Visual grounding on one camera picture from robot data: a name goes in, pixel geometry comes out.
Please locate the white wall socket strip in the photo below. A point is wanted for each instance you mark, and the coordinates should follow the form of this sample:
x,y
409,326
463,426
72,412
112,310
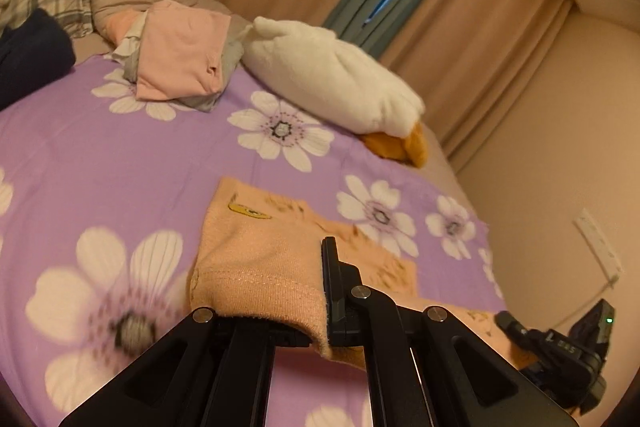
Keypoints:
x,y
599,244

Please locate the white plush duck toy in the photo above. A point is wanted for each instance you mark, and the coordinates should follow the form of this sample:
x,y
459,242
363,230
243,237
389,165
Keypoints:
x,y
325,72

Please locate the orange printed baby shirt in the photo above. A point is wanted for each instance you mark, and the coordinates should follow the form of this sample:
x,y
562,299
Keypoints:
x,y
260,267

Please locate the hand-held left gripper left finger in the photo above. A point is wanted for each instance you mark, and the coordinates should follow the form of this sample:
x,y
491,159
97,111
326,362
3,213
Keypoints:
x,y
165,382

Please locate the white crumpled garment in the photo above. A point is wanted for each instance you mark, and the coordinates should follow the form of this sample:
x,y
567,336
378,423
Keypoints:
x,y
131,41

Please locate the pile of folded clothes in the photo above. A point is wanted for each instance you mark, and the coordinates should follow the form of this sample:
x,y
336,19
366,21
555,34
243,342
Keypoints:
x,y
233,57

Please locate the peach folded garment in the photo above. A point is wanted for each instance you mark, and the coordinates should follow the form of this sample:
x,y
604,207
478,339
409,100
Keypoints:
x,y
117,24

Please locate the dark navy cloth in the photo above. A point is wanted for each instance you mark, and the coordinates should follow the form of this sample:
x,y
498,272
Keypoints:
x,y
35,57

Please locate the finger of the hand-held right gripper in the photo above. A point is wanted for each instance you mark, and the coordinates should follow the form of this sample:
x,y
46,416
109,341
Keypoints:
x,y
512,327

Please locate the purple floral bed sheet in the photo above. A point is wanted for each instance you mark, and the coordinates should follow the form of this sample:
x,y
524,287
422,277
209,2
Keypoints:
x,y
150,157

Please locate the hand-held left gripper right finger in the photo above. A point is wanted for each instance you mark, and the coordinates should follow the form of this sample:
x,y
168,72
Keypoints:
x,y
400,357

